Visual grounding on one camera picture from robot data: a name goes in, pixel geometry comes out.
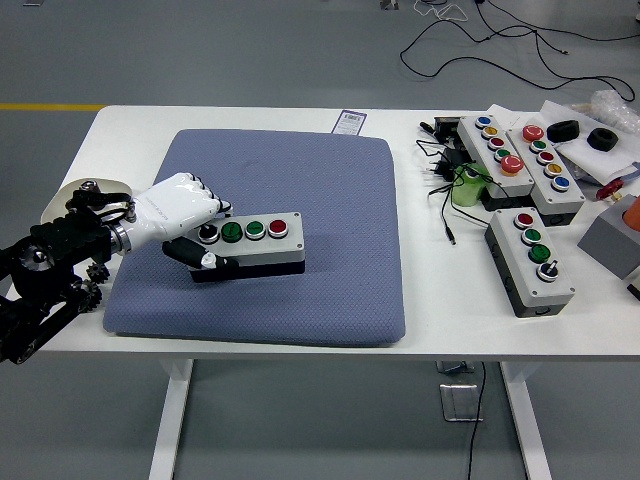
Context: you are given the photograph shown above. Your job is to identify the black hanging power cable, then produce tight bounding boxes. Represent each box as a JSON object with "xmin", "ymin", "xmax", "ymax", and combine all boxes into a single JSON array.
[{"xmin": 464, "ymin": 360, "xmax": 487, "ymax": 480}]

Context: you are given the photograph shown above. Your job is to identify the green cylindrical block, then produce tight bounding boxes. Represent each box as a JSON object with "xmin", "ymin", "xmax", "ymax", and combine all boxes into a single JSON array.
[{"xmin": 451, "ymin": 164, "xmax": 491, "ymax": 207}]

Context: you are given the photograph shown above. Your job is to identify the purple label sticker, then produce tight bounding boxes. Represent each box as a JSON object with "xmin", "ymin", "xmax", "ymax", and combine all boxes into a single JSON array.
[{"xmin": 333, "ymin": 109, "xmax": 367, "ymax": 135}]

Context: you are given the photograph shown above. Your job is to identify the white floor cable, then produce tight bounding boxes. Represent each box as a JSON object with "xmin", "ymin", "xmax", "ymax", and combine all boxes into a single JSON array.
[{"xmin": 413, "ymin": 0, "xmax": 469, "ymax": 22}]

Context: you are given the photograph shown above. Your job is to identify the black power adapter plug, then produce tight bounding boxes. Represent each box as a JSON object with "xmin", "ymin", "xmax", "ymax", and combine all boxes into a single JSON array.
[{"xmin": 424, "ymin": 147, "xmax": 471, "ymax": 181}]

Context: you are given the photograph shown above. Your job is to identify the red knob tool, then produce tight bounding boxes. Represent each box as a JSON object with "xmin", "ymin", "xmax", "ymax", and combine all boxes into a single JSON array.
[{"xmin": 594, "ymin": 179, "xmax": 626, "ymax": 202}]

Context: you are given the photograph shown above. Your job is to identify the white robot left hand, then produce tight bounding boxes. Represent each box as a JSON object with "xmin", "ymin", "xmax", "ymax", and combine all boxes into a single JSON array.
[{"xmin": 127, "ymin": 172, "xmax": 239, "ymax": 272}]

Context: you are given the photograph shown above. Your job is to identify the grey five-button control box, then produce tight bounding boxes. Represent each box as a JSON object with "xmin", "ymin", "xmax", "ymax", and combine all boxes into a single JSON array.
[
  {"xmin": 455, "ymin": 114, "xmax": 536, "ymax": 211},
  {"xmin": 505, "ymin": 122, "xmax": 586, "ymax": 227}
]

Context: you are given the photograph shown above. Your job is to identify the white paper sheet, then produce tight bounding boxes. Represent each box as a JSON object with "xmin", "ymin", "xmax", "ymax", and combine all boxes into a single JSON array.
[{"xmin": 539, "ymin": 99, "xmax": 640, "ymax": 187}]

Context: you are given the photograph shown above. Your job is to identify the white table leg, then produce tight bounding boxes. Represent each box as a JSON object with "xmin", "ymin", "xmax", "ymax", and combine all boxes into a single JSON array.
[
  {"xmin": 499, "ymin": 360, "xmax": 554, "ymax": 480},
  {"xmin": 148, "ymin": 357, "xmax": 195, "ymax": 480}
]

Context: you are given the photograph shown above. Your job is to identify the large black metal gear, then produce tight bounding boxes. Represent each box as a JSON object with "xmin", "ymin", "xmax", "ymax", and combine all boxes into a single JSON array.
[{"xmin": 69, "ymin": 279, "xmax": 104, "ymax": 314}]

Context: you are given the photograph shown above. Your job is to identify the clear bubble wrap bag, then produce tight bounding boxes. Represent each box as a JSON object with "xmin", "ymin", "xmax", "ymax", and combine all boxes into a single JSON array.
[{"xmin": 569, "ymin": 89, "xmax": 640, "ymax": 134}]

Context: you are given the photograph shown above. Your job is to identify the long black floor cable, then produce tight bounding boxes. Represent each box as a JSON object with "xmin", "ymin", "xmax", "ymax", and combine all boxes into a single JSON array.
[{"xmin": 398, "ymin": 0, "xmax": 640, "ymax": 101}]

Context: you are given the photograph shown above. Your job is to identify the grey four-button control box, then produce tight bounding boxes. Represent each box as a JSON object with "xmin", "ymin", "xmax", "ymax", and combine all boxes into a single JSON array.
[
  {"xmin": 483, "ymin": 207, "xmax": 576, "ymax": 319},
  {"xmin": 187, "ymin": 210, "xmax": 306, "ymax": 285}
]

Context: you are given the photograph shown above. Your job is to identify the grey block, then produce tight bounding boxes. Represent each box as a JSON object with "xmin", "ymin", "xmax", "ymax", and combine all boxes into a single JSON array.
[{"xmin": 577, "ymin": 193, "xmax": 640, "ymax": 281}]

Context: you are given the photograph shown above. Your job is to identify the orange cylinder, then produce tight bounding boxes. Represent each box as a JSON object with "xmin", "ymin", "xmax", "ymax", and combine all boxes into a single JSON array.
[{"xmin": 621, "ymin": 194, "xmax": 640, "ymax": 229}]

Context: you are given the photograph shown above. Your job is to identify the cream shallow dish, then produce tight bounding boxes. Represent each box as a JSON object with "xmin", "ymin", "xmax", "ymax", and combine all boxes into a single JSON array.
[{"xmin": 39, "ymin": 178, "xmax": 134, "ymax": 224}]

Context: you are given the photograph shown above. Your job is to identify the black foam ring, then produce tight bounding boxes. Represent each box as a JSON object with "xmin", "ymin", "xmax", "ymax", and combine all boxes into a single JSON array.
[
  {"xmin": 545, "ymin": 119, "xmax": 581, "ymax": 145},
  {"xmin": 585, "ymin": 128, "xmax": 619, "ymax": 151}
]

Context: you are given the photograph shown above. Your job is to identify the small black device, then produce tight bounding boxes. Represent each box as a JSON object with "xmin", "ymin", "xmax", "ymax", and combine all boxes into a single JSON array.
[{"xmin": 418, "ymin": 116, "xmax": 464, "ymax": 144}]

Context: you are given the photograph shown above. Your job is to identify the thin black adapter cord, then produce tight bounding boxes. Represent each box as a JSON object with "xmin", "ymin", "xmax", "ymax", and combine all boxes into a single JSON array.
[{"xmin": 415, "ymin": 137, "xmax": 484, "ymax": 246}]

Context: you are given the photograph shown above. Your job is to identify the blue-grey padded mat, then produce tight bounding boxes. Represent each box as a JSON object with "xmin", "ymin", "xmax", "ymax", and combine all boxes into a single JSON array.
[{"xmin": 102, "ymin": 128, "xmax": 407, "ymax": 349}]

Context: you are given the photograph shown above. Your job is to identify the metal floor socket plate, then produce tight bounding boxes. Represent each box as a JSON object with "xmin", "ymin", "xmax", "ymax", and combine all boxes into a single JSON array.
[{"xmin": 438, "ymin": 382, "xmax": 484, "ymax": 422}]

